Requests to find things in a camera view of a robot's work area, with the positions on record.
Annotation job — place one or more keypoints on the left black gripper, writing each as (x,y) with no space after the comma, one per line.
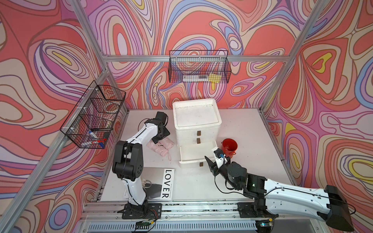
(165,132)

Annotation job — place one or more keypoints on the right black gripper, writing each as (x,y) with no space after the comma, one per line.
(211,166)

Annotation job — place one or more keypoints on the pink umbrella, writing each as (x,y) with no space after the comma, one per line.
(167,143)
(159,149)

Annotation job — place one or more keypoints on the white three-drawer cabinet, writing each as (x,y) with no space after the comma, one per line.
(189,118)

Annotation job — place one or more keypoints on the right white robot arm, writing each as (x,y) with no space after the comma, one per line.
(272,199)

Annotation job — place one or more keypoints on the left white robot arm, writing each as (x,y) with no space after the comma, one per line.
(128,160)

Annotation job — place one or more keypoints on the red metal cup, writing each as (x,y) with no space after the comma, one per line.
(229,147)

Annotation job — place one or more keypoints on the clear box in basket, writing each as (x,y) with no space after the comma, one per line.
(195,78)

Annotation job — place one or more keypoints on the LOVER magazine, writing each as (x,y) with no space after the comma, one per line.
(154,184)

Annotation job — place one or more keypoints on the yellow sponge in basket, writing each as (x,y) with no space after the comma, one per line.
(214,78)

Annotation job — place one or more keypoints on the red marker in basket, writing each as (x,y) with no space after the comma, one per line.
(100,142)

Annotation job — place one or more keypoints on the blue marker in basket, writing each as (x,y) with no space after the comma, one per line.
(93,135)

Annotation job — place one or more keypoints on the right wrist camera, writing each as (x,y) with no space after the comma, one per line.
(220,157)

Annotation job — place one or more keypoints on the black wire basket back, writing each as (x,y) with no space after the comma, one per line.
(198,62)

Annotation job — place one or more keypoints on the black wire basket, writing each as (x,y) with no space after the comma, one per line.
(198,62)
(101,106)

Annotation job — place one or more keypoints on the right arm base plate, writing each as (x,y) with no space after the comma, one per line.
(253,210)

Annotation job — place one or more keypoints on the black wire basket left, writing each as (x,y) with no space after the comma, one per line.
(101,106)

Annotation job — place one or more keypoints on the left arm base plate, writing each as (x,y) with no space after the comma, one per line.
(147,211)

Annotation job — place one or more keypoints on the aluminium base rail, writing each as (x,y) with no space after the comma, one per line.
(191,217)

